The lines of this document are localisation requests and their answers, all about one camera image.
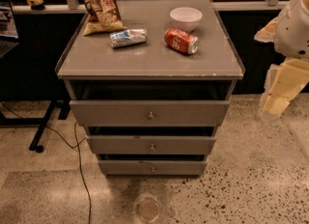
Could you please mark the small yellow figurine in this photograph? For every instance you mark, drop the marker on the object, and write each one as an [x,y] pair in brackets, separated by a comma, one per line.
[36,4]

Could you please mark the grey middle drawer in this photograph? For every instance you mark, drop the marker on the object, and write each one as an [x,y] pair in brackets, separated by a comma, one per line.
[121,144]

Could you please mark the grey bottom drawer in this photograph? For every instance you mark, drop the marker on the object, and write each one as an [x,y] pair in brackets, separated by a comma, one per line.
[152,167]

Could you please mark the grey drawer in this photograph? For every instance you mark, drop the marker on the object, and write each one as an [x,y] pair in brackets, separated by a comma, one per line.
[121,144]
[150,112]
[152,167]

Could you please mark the white bowl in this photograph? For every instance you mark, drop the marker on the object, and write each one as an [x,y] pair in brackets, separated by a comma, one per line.
[185,18]

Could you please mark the silver blue soda can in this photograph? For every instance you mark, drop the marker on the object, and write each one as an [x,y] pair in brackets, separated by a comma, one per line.
[128,37]

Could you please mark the red cola can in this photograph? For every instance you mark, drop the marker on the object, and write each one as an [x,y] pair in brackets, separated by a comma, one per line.
[181,41]

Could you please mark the black desk leg frame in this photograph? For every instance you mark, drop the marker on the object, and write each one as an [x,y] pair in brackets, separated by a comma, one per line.
[40,123]

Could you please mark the sea salt chips bag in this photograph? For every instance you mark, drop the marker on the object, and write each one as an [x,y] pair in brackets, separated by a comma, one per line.
[104,16]

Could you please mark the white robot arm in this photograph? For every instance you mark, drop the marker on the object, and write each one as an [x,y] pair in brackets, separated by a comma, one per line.
[289,32]

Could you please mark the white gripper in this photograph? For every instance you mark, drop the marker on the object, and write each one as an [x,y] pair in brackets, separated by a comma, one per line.
[294,30]

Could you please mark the round floor drain cover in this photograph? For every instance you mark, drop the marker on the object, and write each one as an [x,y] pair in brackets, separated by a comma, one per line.
[147,209]

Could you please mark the grey top drawer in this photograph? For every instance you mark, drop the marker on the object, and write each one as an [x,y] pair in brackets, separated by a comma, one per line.
[150,112]

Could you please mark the grey drawer cabinet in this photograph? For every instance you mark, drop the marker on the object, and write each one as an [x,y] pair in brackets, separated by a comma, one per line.
[93,70]

